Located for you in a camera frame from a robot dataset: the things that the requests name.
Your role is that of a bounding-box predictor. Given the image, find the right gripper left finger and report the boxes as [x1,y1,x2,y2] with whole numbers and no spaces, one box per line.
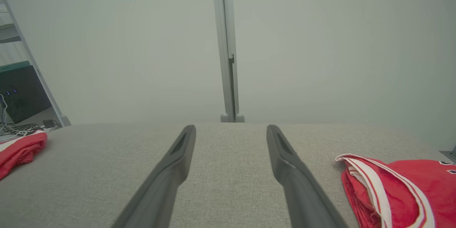
[111,125,197,228]

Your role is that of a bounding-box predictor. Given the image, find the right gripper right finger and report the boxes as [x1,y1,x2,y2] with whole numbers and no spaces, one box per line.
[266,125,349,228]

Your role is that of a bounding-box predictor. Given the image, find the red basketball jersey white trim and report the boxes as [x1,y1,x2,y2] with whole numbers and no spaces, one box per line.
[336,154,456,228]

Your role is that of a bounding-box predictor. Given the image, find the red shorts white stripe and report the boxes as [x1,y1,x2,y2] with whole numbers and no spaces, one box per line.
[0,130,48,181]

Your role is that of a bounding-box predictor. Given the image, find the grey partition base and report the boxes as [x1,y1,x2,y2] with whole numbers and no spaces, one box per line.
[439,145,456,163]

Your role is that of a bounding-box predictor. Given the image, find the black electronics box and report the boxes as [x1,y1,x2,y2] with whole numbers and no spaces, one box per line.
[0,61,53,124]

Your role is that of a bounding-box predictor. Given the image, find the grey partition leg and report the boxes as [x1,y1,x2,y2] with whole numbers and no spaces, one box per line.
[0,0,72,128]

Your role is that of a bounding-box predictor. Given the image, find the grey shelf board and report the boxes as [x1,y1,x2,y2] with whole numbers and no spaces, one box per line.
[0,4,22,44]

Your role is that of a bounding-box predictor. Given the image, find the grey slotted partition post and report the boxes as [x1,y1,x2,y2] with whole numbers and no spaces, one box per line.
[210,0,245,123]

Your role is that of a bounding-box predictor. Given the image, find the white cable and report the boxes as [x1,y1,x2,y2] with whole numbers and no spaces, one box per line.
[0,93,10,130]

